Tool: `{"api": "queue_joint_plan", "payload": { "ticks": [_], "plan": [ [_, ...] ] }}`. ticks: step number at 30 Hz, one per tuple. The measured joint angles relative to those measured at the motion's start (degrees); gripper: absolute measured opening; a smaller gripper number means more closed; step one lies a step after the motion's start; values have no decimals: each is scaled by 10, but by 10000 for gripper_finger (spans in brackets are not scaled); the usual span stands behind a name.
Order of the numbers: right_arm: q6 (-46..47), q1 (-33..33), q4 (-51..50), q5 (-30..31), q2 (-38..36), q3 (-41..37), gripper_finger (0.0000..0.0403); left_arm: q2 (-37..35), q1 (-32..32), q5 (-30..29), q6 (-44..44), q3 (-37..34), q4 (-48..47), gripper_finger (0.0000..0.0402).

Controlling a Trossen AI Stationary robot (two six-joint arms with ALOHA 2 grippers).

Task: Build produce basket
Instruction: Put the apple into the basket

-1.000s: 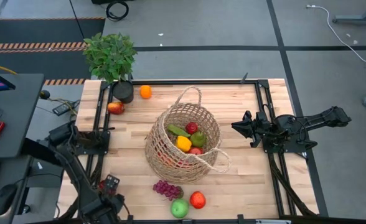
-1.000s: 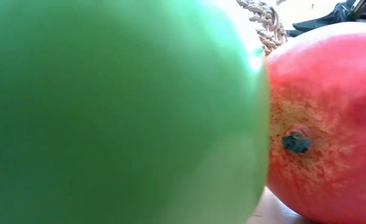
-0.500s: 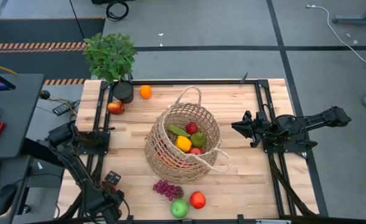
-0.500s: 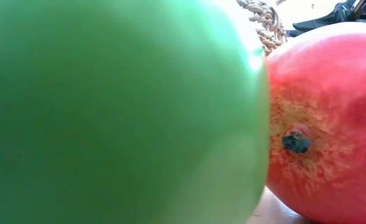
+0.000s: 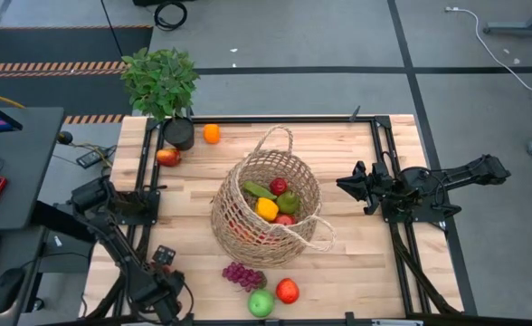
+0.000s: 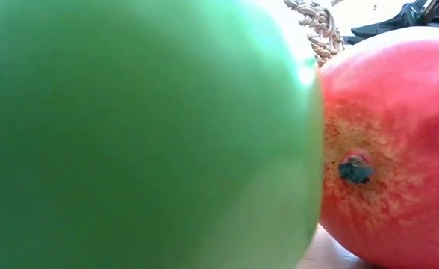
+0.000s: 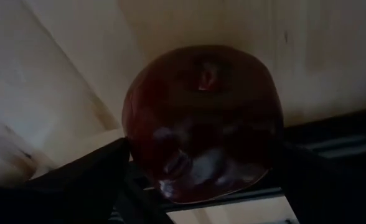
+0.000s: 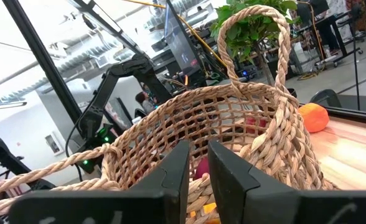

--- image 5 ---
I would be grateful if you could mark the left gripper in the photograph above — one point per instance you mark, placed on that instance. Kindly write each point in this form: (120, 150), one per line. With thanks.
(157, 292)

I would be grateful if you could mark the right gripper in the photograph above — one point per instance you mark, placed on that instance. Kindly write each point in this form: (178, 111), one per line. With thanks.
(381, 188)

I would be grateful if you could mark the green pear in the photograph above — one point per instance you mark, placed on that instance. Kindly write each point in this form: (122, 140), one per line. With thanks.
(288, 203)

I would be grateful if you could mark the small red apple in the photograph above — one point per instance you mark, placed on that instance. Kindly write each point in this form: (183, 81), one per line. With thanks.
(278, 186)

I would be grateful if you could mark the red bell pepper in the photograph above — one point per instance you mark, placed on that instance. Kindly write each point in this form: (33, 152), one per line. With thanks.
(285, 220)

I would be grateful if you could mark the yellow bell pepper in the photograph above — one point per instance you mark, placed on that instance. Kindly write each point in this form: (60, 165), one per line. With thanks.
(267, 209)

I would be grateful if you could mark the green cucumber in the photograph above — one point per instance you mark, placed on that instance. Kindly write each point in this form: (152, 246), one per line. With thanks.
(258, 190)

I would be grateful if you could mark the green apple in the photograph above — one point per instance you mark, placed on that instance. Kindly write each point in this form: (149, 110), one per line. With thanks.
(261, 303)

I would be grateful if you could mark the red orange peach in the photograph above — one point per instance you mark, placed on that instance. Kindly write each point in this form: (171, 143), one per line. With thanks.
(287, 291)

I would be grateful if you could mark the red yellow apple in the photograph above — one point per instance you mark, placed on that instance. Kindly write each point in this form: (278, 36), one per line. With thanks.
(168, 157)

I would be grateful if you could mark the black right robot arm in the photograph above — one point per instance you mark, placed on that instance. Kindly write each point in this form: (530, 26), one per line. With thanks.
(456, 181)

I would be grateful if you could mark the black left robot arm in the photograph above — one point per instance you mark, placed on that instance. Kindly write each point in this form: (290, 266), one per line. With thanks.
(112, 240)

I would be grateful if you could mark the purple grape bunch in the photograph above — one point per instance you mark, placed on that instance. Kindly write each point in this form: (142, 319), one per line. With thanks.
(243, 275)

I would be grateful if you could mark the black power adapter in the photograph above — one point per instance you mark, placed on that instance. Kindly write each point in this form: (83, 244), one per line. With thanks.
(92, 157)

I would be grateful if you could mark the black computer mouse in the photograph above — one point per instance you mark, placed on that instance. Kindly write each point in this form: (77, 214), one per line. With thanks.
(6, 290)

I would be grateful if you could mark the orange tangerine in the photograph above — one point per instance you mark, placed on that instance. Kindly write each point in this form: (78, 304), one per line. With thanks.
(211, 134)

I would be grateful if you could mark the black round knob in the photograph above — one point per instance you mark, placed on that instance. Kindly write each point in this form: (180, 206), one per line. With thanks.
(65, 137)

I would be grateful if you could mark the black side desk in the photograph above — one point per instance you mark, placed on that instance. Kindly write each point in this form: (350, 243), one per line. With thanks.
(26, 149)

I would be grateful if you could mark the green plant in black pot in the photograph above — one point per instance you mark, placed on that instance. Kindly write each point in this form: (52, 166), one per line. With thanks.
(159, 86)

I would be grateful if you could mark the grey desk leg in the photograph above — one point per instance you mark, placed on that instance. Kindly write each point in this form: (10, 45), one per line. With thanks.
(519, 30)

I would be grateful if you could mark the black mat hazard striped edge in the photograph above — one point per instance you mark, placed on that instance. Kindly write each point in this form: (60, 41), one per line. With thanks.
(44, 45)

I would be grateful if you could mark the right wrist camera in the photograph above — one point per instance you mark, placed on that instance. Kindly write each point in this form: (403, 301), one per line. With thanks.
(379, 170)

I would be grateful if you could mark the black aluminium rig frame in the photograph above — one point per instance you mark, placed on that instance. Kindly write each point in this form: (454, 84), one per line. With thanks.
(230, 119)

